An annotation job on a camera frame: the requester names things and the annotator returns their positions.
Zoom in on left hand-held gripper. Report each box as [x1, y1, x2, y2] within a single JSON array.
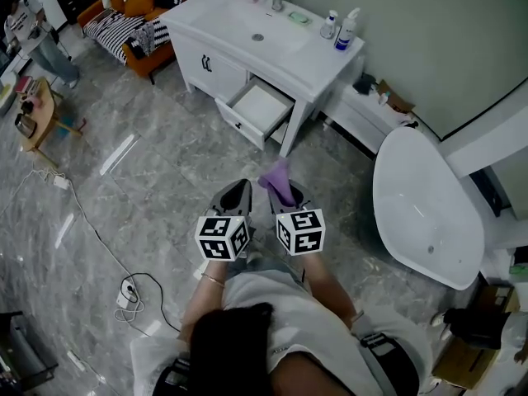
[[194, 178, 253, 262]]

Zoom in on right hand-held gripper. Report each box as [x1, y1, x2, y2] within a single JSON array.
[[267, 179, 327, 257]]

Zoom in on purple cloth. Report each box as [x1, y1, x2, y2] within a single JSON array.
[[257, 158, 297, 208]]

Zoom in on person's right forearm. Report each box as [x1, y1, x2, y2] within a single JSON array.
[[300, 253, 358, 332]]

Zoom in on person's left forearm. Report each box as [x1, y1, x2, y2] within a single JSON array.
[[179, 260, 228, 337]]

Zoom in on person's jeans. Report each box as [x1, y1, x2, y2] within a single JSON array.
[[224, 249, 310, 288]]

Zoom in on low white cabinet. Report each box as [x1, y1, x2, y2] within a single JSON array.
[[325, 82, 422, 156]]

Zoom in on person's white shirt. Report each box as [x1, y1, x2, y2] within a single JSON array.
[[130, 270, 433, 396]]

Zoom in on white bathtub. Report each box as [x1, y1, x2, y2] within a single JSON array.
[[372, 126, 486, 291]]

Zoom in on white power strip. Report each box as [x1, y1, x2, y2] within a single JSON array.
[[65, 349, 87, 373], [115, 278, 139, 309]]

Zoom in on black pouch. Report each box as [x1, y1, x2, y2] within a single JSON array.
[[352, 72, 376, 97]]

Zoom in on small open cardboard box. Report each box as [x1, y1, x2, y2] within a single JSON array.
[[377, 79, 416, 115]]

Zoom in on orange sofa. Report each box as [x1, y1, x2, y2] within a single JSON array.
[[77, 0, 193, 86]]

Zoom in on large white blue-label bottle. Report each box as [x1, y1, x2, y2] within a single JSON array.
[[332, 7, 361, 52]]

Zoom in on clear spray bottle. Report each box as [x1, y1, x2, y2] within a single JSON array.
[[319, 9, 339, 40]]

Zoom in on teal plastic object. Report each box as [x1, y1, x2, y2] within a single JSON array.
[[55, 115, 78, 138]]

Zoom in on green soap dish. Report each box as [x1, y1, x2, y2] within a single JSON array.
[[287, 10, 313, 27]]

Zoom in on white vanity cabinet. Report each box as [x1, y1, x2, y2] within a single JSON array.
[[158, 0, 366, 158]]

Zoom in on wooden side table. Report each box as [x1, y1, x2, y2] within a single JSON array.
[[16, 76, 83, 168]]

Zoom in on black white striped blanket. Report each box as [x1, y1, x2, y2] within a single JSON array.
[[83, 8, 171, 65]]

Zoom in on dark metal kettle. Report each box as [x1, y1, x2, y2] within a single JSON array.
[[14, 112, 39, 139]]

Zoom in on black bag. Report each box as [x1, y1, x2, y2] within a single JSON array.
[[443, 307, 512, 351]]

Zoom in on pink books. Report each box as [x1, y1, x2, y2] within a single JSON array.
[[15, 75, 36, 95]]

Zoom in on black metal stand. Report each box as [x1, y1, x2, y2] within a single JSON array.
[[0, 311, 59, 396]]

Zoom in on black harness strap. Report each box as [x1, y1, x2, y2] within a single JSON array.
[[358, 332, 422, 396], [154, 356, 193, 396]]

